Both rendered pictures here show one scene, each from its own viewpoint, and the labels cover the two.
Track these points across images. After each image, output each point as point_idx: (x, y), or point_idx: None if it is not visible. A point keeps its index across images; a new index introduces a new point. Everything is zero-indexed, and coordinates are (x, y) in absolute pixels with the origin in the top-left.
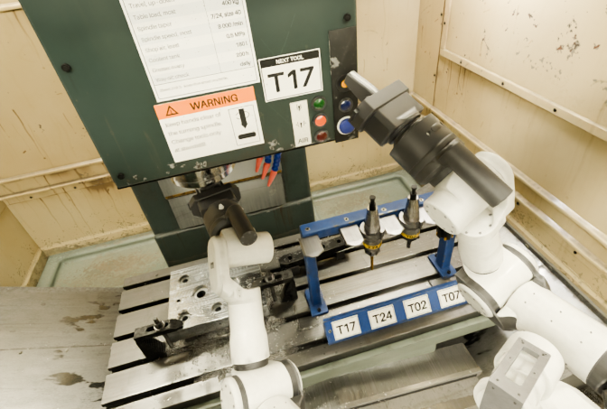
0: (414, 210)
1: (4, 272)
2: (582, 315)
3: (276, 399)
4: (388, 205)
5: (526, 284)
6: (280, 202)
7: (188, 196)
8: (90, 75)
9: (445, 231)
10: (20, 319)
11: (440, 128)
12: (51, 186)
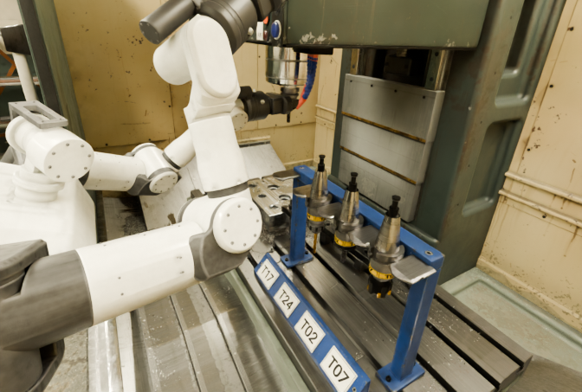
0: (343, 203)
1: (284, 148)
2: (133, 248)
3: (139, 162)
4: (359, 203)
5: (194, 223)
6: (404, 216)
7: (351, 155)
8: None
9: (371, 277)
10: (258, 162)
11: None
12: (333, 123)
